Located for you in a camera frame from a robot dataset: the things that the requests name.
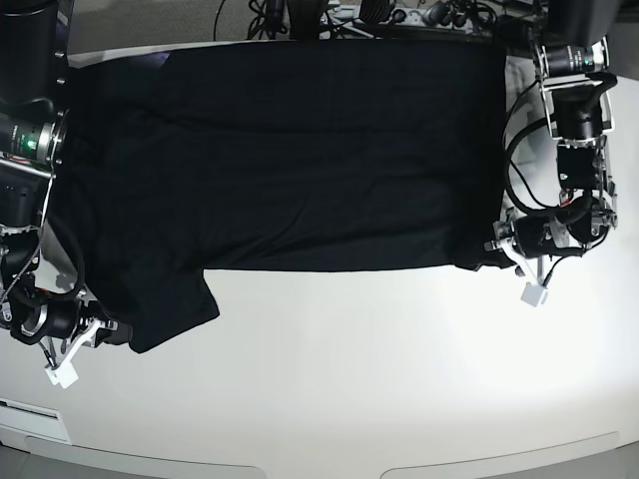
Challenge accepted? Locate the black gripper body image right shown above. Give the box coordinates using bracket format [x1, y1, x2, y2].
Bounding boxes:
[491, 209, 569, 259]

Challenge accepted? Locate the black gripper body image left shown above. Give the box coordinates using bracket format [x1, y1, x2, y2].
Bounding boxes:
[47, 300, 108, 340]

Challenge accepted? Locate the black T-shirt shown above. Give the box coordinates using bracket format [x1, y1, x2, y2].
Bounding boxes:
[50, 40, 506, 353]

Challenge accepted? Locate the robot arm image right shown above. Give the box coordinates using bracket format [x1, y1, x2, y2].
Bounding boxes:
[465, 1, 622, 269]

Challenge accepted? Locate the white label plate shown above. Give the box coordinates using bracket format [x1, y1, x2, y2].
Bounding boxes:
[0, 398, 71, 444]

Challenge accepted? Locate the white power strip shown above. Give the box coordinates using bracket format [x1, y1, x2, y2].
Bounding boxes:
[327, 5, 475, 32]

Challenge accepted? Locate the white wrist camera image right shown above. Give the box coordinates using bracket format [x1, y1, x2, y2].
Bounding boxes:
[520, 282, 548, 307]

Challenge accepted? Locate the black centre post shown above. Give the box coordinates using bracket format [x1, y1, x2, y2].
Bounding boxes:
[287, 0, 322, 41]

